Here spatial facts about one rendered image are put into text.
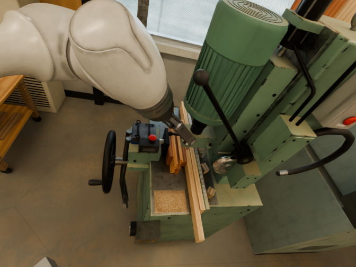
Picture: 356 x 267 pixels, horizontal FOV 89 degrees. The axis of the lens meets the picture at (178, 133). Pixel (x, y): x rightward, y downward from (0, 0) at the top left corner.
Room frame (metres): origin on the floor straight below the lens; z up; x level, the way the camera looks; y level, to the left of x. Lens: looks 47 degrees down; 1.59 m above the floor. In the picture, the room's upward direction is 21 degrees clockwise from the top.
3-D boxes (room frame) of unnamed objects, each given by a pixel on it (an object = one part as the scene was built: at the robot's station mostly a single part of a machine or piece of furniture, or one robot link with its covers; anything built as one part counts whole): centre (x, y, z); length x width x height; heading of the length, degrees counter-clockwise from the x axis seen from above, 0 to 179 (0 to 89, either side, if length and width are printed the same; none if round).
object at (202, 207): (0.56, -0.07, 0.92); 0.60 x 0.02 x 0.05; 22
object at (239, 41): (0.53, -0.06, 1.35); 0.18 x 0.18 x 0.31
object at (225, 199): (0.57, -0.18, 0.76); 0.57 x 0.45 x 0.09; 112
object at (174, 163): (0.50, 0.00, 0.94); 0.20 x 0.02 x 0.08; 22
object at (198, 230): (0.44, -0.10, 0.92); 0.55 x 0.02 x 0.04; 22
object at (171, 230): (0.57, -0.18, 0.35); 0.58 x 0.45 x 0.71; 112
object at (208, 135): (0.53, -0.08, 1.03); 0.14 x 0.07 x 0.09; 112
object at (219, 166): (0.46, -0.23, 1.02); 0.12 x 0.03 x 0.12; 112
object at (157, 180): (0.51, 0.04, 0.87); 0.61 x 0.30 x 0.06; 22
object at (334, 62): (0.64, -0.33, 1.16); 0.22 x 0.22 x 0.72; 22
